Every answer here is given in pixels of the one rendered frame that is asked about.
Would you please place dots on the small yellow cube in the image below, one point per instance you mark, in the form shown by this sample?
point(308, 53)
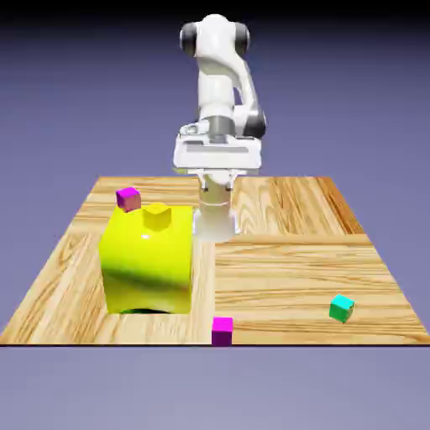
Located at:
point(157, 217)

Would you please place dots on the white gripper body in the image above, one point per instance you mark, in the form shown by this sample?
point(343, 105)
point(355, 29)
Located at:
point(216, 158)

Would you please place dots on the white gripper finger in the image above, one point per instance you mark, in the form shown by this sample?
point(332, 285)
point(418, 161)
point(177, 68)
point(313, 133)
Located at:
point(204, 183)
point(229, 182)

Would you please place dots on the small magenta cube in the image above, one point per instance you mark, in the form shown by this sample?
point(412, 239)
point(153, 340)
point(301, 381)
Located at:
point(222, 331)
point(128, 199)

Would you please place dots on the large yellow box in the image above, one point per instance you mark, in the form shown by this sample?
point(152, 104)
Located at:
point(147, 265)

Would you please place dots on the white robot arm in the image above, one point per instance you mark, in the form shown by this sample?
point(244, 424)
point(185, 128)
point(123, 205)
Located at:
point(215, 87)

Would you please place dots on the small teal cube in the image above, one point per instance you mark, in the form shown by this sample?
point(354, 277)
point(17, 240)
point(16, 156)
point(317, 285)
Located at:
point(341, 308)

